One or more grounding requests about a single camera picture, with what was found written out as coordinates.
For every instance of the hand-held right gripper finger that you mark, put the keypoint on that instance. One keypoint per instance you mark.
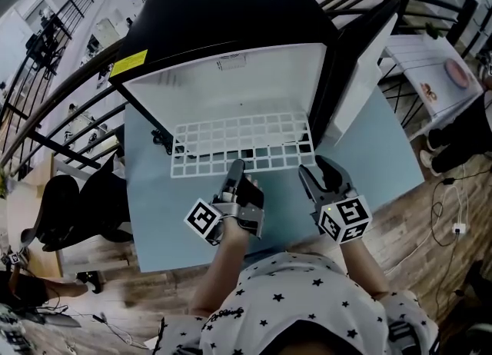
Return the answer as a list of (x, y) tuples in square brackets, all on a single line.
[(311, 186), (334, 176)]

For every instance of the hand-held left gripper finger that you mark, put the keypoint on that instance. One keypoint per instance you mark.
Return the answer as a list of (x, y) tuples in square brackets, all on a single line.
[(236, 173)]

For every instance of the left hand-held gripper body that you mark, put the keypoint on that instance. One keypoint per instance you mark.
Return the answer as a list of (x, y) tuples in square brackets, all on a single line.
[(250, 219)]

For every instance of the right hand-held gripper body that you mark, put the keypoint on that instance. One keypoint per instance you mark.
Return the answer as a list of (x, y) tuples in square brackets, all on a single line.
[(344, 217)]

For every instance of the white grid shelf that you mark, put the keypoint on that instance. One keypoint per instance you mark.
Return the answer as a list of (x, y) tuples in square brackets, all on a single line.
[(215, 169)]

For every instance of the black mini fridge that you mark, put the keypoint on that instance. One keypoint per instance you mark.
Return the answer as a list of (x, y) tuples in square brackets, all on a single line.
[(230, 19)]

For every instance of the person's right forearm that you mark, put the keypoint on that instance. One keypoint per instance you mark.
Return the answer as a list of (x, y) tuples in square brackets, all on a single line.
[(361, 269)]

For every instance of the person's left forearm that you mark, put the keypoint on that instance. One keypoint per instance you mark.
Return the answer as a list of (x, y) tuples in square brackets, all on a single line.
[(223, 269)]

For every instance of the person's left hand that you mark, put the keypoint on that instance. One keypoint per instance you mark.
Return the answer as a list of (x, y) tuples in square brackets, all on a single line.
[(252, 182)]

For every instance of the white star-print shirt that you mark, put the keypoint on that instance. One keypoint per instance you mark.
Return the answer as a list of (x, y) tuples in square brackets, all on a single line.
[(307, 307)]

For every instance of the white power strip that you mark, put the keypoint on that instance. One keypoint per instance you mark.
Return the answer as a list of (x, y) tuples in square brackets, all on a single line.
[(459, 228)]

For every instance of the brown pastry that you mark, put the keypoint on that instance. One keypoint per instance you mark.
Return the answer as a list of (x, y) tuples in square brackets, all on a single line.
[(429, 91)]

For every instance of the white side table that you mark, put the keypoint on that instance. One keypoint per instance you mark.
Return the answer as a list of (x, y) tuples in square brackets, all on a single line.
[(415, 57)]

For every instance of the pink plate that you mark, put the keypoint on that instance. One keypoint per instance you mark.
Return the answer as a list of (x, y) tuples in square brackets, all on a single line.
[(457, 72)]

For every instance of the black office chair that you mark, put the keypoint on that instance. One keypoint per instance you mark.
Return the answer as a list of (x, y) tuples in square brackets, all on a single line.
[(77, 207)]

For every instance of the green plant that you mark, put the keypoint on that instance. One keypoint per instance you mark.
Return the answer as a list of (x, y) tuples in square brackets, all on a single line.
[(432, 30)]

